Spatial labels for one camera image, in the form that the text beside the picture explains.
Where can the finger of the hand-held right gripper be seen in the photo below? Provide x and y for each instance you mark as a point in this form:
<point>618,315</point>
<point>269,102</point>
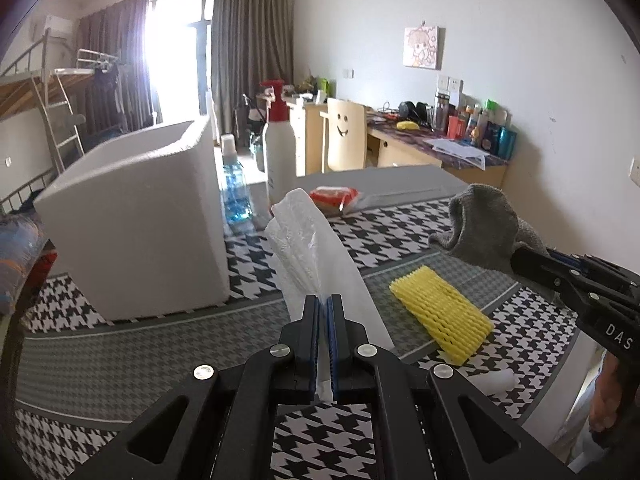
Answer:
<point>535,265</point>
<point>605,272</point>

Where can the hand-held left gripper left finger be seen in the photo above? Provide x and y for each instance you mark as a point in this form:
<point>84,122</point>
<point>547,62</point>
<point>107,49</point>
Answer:
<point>305,332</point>

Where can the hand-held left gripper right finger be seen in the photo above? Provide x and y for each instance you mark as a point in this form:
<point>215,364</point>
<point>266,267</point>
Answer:
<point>342,332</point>

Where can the white plastic bag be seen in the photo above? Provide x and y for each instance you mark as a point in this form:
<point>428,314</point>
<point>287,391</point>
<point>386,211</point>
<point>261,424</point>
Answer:
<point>310,240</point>

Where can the yellow foam net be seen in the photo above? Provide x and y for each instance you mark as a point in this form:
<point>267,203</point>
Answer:
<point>440,310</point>

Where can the white foam box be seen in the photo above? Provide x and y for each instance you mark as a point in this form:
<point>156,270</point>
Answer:
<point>135,240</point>

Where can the person's right hand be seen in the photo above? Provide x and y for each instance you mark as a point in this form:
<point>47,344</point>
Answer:
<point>607,395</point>

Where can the red snack packet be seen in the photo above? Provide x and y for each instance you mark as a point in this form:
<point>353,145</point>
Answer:
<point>332,195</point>

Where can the printed paper sheets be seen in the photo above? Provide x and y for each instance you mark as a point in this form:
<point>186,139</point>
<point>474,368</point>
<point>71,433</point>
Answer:
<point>457,147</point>

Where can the row of toiletry bottles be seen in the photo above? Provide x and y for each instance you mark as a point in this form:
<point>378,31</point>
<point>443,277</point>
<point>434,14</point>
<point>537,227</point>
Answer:
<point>480,130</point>

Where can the clear bottle of blue liquid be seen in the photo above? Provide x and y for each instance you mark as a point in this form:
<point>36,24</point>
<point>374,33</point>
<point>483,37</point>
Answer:
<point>235,195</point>

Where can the houndstooth tablecloth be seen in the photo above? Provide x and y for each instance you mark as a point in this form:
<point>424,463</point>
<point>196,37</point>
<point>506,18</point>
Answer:
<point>150,360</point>

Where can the white pump bottle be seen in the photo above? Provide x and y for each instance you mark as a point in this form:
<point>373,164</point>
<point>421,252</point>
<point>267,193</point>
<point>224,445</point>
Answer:
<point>280,160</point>

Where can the wooden chair with smiley face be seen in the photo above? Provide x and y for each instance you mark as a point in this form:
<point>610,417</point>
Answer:
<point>345,145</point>

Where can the small yellow item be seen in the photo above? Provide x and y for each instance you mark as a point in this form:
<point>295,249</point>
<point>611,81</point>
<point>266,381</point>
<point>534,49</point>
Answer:
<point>407,125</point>

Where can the black headphones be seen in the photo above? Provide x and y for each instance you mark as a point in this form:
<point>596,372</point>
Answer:
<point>412,111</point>

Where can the black trolley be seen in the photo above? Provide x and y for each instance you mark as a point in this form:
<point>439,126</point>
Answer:
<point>250,112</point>

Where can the green bag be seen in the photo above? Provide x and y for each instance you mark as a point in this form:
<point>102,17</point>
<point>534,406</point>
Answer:
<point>323,85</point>

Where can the brown curtain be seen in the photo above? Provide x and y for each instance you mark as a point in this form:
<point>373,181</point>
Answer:
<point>115,40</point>
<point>250,50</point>

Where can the blue and orange quilt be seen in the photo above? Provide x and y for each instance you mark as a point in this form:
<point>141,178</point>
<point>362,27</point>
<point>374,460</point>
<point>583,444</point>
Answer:
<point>20,250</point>

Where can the glass balcony door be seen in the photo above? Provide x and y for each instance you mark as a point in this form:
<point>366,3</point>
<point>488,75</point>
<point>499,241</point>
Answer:
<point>175,60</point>

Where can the dark hanging clothes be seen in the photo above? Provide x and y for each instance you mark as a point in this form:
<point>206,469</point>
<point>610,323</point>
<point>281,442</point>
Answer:
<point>107,77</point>

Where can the grey metal bunk bed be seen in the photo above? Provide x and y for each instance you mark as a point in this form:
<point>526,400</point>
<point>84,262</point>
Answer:
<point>70,71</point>
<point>60,110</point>

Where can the white air conditioner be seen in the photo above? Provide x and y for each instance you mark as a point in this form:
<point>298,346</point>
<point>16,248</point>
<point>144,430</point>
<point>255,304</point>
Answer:
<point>55,27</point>

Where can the white wall socket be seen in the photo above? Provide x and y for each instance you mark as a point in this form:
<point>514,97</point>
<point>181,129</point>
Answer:
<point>449,83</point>
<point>636,171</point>

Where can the cartoon wall poster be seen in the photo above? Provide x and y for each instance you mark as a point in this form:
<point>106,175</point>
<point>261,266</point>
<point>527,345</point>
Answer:
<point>422,47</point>

